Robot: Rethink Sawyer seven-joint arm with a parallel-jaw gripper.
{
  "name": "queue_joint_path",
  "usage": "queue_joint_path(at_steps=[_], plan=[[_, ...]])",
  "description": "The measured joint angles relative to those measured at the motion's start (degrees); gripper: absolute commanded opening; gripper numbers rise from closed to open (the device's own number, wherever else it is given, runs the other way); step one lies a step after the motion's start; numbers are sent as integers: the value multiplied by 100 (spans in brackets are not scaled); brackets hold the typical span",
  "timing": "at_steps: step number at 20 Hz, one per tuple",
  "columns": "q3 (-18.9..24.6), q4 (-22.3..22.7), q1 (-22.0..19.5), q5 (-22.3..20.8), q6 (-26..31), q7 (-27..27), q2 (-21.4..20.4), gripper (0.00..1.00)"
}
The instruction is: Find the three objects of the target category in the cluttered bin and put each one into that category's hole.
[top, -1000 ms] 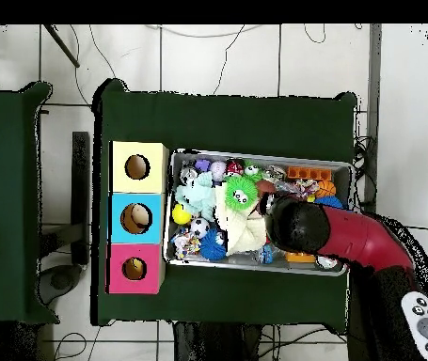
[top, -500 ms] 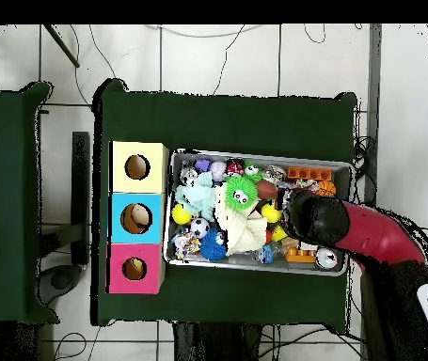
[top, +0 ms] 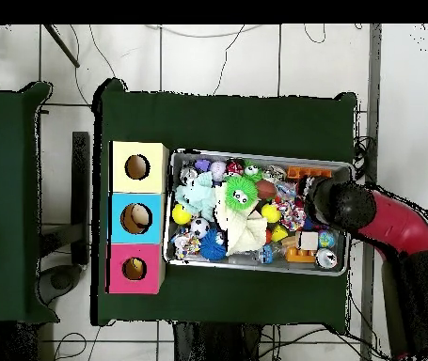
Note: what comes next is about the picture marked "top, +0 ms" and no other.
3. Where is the mint green cloth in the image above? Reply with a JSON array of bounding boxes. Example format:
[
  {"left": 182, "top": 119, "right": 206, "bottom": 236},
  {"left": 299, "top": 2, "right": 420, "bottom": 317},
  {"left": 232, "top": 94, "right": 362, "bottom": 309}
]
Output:
[{"left": 174, "top": 171, "right": 217, "bottom": 223}]

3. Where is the cream yellow cloth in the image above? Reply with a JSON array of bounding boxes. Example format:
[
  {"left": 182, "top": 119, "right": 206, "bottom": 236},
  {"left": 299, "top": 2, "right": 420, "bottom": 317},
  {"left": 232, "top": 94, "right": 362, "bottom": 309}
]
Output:
[{"left": 214, "top": 185, "right": 269, "bottom": 257}]

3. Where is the shallow clear mesh bin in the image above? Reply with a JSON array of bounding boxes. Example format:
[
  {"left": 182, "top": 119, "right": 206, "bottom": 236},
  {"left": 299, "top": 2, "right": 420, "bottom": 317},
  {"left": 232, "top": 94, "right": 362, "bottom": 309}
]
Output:
[{"left": 162, "top": 149, "right": 355, "bottom": 278}]

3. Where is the wooden three-hole box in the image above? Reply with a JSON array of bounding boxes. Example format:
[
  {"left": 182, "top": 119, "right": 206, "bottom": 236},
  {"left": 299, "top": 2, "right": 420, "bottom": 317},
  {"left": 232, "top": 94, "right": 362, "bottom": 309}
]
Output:
[{"left": 105, "top": 140, "right": 170, "bottom": 295}]

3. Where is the small baseball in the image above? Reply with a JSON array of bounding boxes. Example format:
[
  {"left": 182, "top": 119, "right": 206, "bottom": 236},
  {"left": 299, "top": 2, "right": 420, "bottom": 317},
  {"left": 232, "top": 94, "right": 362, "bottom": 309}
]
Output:
[{"left": 208, "top": 160, "right": 227, "bottom": 182}]

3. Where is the small soccer ball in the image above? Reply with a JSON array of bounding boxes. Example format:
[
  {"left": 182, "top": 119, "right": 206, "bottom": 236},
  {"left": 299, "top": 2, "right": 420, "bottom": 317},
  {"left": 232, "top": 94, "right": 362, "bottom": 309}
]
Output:
[{"left": 189, "top": 217, "right": 212, "bottom": 240}]

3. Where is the yellow ball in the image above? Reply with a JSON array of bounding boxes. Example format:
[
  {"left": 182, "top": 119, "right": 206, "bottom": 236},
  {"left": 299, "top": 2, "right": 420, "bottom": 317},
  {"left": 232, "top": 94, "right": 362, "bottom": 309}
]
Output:
[{"left": 170, "top": 203, "right": 193, "bottom": 226}]

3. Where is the blue spiky ball with eyes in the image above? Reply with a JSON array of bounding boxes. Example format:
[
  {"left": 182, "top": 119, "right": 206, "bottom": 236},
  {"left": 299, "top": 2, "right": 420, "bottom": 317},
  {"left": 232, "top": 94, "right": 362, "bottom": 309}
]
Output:
[{"left": 198, "top": 228, "right": 230, "bottom": 261}]

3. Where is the green spiky ball with eye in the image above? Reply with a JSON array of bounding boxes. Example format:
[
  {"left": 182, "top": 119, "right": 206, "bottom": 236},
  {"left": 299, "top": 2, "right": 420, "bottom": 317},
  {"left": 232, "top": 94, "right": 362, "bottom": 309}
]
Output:
[{"left": 243, "top": 160, "right": 265, "bottom": 182}]

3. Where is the brown toy football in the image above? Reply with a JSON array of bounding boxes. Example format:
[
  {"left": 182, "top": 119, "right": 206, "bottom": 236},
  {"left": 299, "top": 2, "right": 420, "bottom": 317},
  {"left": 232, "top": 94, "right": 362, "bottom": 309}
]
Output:
[{"left": 255, "top": 179, "right": 278, "bottom": 200}]

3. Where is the dark green tablecloth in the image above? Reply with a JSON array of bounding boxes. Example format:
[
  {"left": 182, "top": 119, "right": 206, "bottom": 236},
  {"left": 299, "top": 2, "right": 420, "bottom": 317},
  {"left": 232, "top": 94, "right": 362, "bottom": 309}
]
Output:
[{"left": 91, "top": 77, "right": 358, "bottom": 334}]

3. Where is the silver drink can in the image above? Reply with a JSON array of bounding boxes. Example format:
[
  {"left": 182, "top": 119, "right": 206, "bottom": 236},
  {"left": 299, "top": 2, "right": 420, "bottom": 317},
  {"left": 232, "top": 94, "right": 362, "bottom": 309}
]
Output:
[{"left": 314, "top": 247, "right": 339, "bottom": 271}]

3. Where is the black upright panel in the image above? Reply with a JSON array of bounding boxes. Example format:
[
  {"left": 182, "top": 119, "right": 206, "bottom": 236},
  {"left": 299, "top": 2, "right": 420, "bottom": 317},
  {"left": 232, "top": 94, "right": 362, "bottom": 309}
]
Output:
[{"left": 71, "top": 131, "right": 91, "bottom": 266}]

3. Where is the dark slanted rod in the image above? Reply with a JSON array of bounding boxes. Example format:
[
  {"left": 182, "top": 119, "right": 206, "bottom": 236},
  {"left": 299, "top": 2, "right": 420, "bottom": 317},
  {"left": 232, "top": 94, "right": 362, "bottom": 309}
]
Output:
[{"left": 42, "top": 24, "right": 81, "bottom": 69}]

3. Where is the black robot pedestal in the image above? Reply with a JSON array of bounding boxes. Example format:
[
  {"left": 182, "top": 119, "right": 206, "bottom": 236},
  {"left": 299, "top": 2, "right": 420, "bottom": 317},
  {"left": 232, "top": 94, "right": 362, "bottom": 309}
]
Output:
[{"left": 172, "top": 322, "right": 263, "bottom": 361}]

